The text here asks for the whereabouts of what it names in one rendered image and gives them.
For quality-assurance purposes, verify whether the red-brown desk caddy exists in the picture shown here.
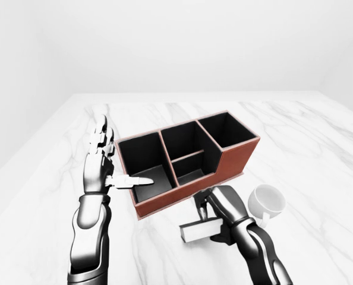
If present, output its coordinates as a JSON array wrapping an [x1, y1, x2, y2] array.
[[115, 110, 260, 222]]

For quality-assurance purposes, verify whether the white mug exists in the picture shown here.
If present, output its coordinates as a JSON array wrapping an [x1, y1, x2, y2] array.
[[247, 183, 286, 229]]

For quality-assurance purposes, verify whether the dark book with white pages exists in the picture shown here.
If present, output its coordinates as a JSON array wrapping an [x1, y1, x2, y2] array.
[[179, 218, 223, 244]]

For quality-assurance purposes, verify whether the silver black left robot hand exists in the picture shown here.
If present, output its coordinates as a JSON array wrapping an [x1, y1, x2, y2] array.
[[83, 115, 154, 195]]

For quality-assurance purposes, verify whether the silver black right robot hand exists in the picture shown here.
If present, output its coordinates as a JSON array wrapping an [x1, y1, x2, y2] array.
[[193, 185, 253, 246]]

